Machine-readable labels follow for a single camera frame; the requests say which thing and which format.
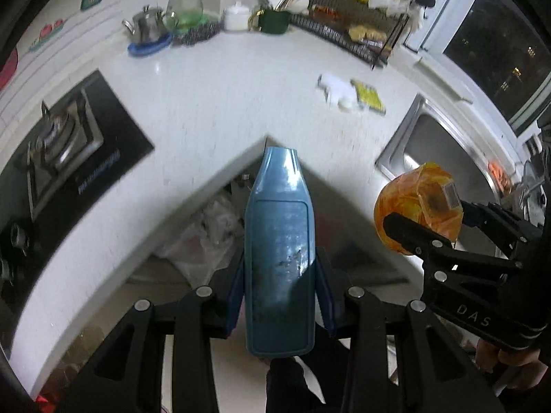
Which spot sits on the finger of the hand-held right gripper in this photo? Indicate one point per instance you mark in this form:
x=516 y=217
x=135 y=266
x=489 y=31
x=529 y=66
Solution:
x=413 y=232
x=495 y=223

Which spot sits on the yellow green sponge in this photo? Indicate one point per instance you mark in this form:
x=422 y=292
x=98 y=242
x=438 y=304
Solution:
x=368 y=97

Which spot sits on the orange cloth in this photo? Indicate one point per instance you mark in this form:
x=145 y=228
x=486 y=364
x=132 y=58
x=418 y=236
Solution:
x=499 y=174

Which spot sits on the window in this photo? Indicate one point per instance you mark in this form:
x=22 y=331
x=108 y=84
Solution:
x=495 y=38

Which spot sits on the steel sink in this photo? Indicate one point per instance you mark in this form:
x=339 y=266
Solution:
x=443 y=150

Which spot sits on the person's right hand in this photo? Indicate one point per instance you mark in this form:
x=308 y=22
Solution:
x=516 y=368

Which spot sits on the orange plastic wrapper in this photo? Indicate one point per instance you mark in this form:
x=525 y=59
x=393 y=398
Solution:
x=409 y=193

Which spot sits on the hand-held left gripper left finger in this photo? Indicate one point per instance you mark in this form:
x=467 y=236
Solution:
x=236 y=305

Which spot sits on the white cloth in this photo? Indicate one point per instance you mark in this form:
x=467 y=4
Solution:
x=400 y=6

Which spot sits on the steel faucet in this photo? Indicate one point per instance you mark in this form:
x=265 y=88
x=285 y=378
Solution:
x=531 y=180

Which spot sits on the steel teapot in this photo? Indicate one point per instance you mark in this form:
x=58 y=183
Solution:
x=146 y=26

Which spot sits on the steel wool scrubber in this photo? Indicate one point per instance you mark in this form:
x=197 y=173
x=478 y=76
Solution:
x=198 y=33

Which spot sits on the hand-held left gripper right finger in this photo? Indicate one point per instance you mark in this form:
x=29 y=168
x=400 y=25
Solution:
x=326 y=305

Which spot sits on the white lidded jar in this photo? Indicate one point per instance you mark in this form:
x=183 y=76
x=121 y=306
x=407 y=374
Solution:
x=236 y=18

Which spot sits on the black gas stove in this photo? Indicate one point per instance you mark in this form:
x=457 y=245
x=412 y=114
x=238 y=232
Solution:
x=107 y=137

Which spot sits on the blue coaster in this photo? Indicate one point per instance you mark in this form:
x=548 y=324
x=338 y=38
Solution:
x=146 y=49

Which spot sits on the clear plastic bag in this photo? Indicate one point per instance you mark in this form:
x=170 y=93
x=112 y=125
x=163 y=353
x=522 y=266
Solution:
x=202 y=236

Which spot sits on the yellow bread loaf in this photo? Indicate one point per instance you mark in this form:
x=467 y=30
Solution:
x=366 y=33

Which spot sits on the green mug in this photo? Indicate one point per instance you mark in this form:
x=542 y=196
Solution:
x=273 y=22

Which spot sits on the blue plastic bottle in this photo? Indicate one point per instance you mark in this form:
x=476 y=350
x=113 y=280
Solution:
x=280 y=249

